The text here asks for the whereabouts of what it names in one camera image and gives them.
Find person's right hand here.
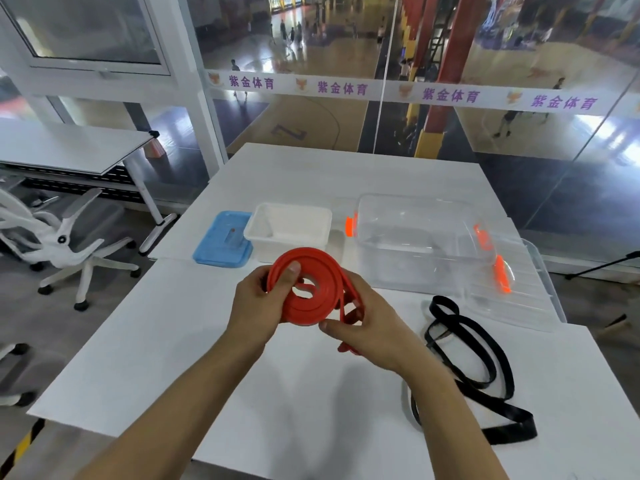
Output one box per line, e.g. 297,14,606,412
318,268,426,376

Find person's left hand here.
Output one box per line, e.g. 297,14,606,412
226,261,302,349

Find red resistance band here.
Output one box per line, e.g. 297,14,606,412
266,247,368,356

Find person's left forearm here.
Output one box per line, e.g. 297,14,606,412
75,327,266,480

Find person's right forearm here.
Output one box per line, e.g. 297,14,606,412
400,347,511,480

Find white plastic container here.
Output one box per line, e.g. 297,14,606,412
243,203,333,263

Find blue plastic lid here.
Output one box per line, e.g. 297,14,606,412
193,211,254,269

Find clear plastic storage box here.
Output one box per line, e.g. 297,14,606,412
345,194,501,295

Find black resistance band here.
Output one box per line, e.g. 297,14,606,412
410,296,538,445

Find clear storage box lid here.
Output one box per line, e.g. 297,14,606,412
462,235,567,333

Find white banner strip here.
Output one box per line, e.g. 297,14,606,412
206,69,640,120

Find white office chair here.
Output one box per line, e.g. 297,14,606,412
0,187,142,312

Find white desk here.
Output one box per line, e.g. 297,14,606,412
0,117,178,255

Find black tripod leg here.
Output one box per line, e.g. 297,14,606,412
565,251,640,281

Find white window frame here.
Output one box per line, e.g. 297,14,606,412
0,0,172,76

